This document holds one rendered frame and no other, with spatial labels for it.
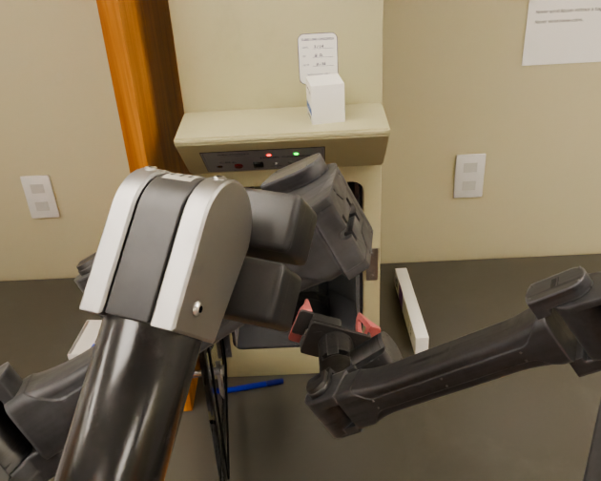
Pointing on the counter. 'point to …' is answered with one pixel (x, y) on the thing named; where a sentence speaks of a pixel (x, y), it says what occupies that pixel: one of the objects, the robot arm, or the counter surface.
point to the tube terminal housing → (255, 13)
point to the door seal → (218, 409)
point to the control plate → (257, 158)
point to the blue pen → (255, 386)
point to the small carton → (325, 98)
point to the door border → (216, 417)
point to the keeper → (373, 266)
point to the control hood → (284, 134)
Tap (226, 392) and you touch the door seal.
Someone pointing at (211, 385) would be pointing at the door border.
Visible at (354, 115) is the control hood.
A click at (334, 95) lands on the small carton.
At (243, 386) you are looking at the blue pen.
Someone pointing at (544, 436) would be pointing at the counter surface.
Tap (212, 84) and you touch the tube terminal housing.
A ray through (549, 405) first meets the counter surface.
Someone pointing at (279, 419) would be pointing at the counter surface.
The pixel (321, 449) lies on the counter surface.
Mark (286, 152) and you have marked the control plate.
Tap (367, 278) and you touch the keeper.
